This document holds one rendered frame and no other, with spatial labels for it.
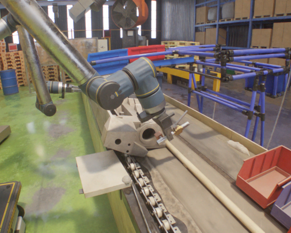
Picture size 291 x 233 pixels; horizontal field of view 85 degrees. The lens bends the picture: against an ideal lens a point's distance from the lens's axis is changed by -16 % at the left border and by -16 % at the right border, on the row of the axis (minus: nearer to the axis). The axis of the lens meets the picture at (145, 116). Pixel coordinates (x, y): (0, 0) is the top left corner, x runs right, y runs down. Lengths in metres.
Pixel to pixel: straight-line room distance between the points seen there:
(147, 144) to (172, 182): 0.31
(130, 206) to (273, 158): 0.75
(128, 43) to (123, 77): 7.12
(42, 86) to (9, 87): 6.15
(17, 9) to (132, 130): 0.73
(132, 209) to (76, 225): 1.04
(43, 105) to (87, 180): 0.85
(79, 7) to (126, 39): 2.21
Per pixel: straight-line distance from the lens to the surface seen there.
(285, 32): 10.43
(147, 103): 0.76
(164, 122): 0.80
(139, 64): 0.73
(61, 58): 0.78
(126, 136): 0.95
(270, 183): 1.06
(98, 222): 1.72
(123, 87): 0.68
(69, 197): 2.00
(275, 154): 1.10
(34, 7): 0.79
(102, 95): 0.66
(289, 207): 0.97
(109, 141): 0.94
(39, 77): 1.51
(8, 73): 7.58
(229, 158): 1.16
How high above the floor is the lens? 1.34
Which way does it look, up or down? 21 degrees down
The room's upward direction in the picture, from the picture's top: straight up
